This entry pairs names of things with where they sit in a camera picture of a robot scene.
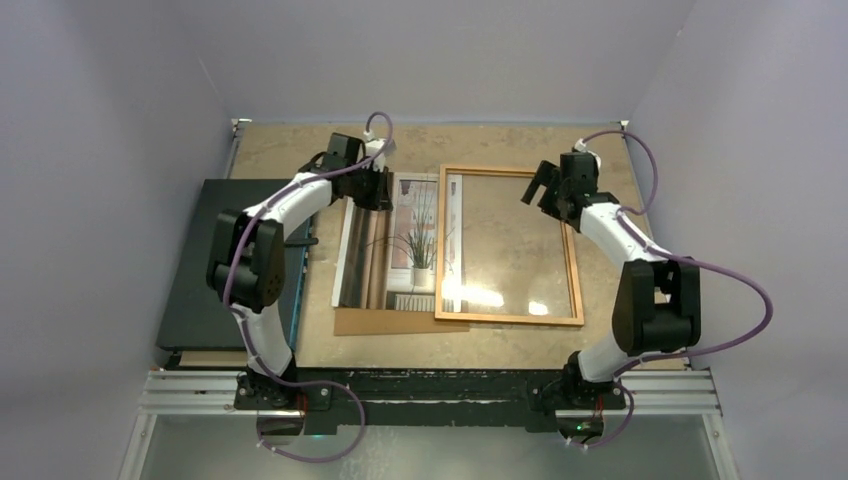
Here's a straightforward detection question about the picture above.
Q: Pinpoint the clear glass pane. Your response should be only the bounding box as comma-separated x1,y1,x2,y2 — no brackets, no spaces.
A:
442,173,575,318

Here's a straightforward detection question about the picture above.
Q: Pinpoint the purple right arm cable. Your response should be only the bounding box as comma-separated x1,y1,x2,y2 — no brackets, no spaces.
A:
566,129,774,452

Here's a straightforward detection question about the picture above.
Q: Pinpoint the plant photo print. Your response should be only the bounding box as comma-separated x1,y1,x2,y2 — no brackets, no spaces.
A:
331,172,440,313

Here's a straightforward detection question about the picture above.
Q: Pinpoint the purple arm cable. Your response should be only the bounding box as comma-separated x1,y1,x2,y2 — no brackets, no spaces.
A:
566,129,774,452
221,111,395,465

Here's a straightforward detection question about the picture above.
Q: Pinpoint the brown frame backing board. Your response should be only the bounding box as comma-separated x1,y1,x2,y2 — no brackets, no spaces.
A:
333,308,470,336

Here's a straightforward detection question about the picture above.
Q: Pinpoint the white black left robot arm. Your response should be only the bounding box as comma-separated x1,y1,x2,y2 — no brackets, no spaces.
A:
206,131,395,409

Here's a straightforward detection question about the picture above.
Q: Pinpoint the dark box with blue edge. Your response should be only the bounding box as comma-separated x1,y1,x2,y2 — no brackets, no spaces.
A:
155,179,318,352

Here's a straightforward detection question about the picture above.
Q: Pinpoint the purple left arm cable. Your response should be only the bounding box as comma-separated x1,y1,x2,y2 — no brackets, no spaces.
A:
221,111,395,465

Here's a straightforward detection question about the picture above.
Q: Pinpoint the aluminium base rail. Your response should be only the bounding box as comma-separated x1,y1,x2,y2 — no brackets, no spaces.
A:
139,368,721,415

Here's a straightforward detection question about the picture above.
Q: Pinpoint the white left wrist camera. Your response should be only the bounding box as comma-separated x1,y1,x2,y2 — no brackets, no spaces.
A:
363,130,395,173

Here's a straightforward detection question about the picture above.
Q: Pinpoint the orange wooden picture frame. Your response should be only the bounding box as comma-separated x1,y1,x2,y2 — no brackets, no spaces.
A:
434,164,586,328

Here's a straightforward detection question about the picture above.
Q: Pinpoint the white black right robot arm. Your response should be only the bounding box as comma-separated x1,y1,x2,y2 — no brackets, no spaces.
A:
521,151,701,407

